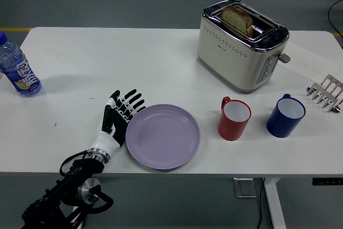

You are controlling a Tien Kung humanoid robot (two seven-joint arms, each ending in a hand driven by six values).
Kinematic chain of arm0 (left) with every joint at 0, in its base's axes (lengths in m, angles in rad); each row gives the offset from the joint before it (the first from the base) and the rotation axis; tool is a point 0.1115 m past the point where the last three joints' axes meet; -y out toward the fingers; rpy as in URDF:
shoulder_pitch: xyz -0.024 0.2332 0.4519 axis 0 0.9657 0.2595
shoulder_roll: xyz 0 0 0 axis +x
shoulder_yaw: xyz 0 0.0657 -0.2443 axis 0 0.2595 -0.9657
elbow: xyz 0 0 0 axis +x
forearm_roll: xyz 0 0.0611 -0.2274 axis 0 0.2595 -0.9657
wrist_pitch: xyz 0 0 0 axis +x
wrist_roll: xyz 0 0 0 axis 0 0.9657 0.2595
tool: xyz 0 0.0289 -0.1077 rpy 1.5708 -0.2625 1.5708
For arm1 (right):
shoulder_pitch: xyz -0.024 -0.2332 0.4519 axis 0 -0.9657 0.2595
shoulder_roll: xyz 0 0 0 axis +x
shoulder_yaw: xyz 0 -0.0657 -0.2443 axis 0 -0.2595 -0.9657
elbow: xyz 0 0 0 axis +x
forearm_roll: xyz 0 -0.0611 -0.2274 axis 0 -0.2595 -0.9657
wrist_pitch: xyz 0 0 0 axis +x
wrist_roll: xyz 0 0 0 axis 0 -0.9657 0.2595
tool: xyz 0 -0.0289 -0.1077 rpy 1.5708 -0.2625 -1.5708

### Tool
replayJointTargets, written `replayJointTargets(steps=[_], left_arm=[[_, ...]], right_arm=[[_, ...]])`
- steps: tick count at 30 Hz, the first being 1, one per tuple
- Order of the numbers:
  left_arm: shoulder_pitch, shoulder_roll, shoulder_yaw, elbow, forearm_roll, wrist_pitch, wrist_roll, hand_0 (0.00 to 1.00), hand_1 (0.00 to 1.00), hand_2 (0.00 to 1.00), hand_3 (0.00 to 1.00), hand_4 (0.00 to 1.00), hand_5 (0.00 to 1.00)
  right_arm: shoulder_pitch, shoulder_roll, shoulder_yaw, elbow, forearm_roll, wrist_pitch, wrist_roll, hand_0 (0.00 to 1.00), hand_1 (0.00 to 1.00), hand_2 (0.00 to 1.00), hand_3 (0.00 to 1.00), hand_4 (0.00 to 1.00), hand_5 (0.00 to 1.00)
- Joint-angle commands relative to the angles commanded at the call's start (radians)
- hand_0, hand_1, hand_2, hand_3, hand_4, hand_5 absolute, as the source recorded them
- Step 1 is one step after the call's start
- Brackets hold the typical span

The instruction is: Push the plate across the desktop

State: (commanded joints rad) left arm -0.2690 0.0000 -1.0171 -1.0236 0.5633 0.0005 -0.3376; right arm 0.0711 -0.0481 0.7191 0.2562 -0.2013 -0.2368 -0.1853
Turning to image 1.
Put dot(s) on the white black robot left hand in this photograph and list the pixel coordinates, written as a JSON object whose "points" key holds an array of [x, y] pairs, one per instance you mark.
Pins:
{"points": [[115, 121]]}

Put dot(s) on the brown bread slice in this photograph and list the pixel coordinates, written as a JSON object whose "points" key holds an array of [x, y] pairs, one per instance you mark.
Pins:
{"points": [[237, 20]]}

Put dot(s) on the cream steel toaster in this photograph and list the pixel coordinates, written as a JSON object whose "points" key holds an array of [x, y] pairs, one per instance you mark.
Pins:
{"points": [[233, 62]]}

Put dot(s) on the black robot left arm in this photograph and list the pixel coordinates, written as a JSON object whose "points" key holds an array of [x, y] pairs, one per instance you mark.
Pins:
{"points": [[75, 183]]}

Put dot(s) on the metal floor socket box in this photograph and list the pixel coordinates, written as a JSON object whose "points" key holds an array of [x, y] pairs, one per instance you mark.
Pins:
{"points": [[245, 188]]}

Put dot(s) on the silver metal toast rack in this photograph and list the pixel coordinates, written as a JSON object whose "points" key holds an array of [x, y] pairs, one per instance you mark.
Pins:
{"points": [[328, 85]]}

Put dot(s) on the purple round plate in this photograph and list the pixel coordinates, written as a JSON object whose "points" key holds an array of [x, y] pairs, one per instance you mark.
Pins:
{"points": [[163, 137]]}

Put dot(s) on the white paper sheet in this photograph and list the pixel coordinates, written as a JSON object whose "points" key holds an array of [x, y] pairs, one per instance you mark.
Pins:
{"points": [[308, 62]]}

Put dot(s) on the black table control panel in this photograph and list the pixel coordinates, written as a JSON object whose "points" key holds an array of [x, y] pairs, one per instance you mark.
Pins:
{"points": [[327, 181]]}

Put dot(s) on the blue labelled drink bottle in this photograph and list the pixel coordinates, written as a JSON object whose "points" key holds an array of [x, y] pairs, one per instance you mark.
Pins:
{"points": [[20, 70]]}

